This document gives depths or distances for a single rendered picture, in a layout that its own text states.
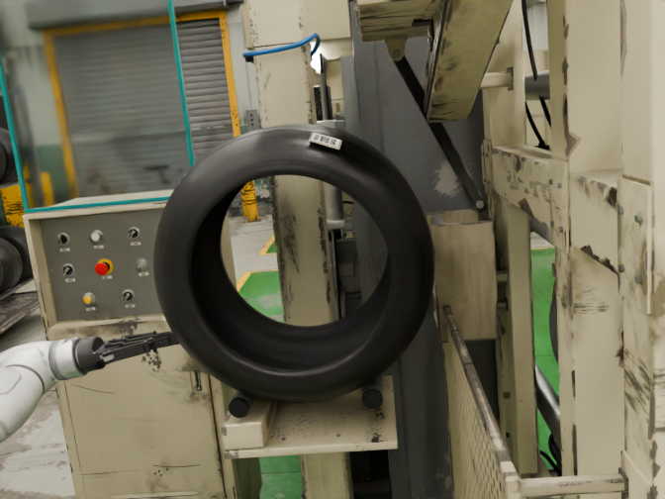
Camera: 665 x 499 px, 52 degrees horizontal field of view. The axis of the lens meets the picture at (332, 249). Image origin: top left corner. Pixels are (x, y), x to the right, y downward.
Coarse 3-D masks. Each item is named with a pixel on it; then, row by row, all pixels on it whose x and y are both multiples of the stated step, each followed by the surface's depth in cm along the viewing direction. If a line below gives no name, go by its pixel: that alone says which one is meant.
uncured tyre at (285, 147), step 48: (240, 144) 131; (288, 144) 129; (192, 192) 131; (384, 192) 129; (192, 240) 132; (384, 240) 130; (192, 288) 137; (384, 288) 161; (432, 288) 139; (192, 336) 137; (240, 336) 163; (288, 336) 165; (336, 336) 164; (384, 336) 134; (240, 384) 139; (288, 384) 138; (336, 384) 138
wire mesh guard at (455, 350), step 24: (456, 336) 144; (456, 360) 150; (456, 384) 155; (480, 384) 119; (456, 408) 159; (480, 408) 110; (456, 432) 164; (480, 432) 118; (456, 456) 171; (504, 456) 94; (456, 480) 176; (480, 480) 123; (504, 480) 90
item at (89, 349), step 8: (96, 336) 152; (80, 344) 149; (88, 344) 149; (96, 344) 150; (104, 344) 153; (80, 352) 148; (88, 352) 148; (96, 352) 148; (80, 360) 148; (88, 360) 148; (96, 360) 148; (88, 368) 149; (96, 368) 150
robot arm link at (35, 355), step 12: (12, 348) 152; (24, 348) 150; (36, 348) 149; (48, 348) 149; (0, 360) 149; (12, 360) 146; (24, 360) 145; (36, 360) 147; (48, 360) 148; (36, 372) 145; (48, 372) 148; (48, 384) 148
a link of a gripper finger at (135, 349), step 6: (144, 342) 147; (120, 348) 146; (126, 348) 146; (132, 348) 146; (138, 348) 146; (102, 354) 145; (108, 354) 145; (114, 354) 146; (120, 354) 146; (126, 354) 146; (132, 354) 146; (138, 354) 147; (108, 360) 145; (114, 360) 146
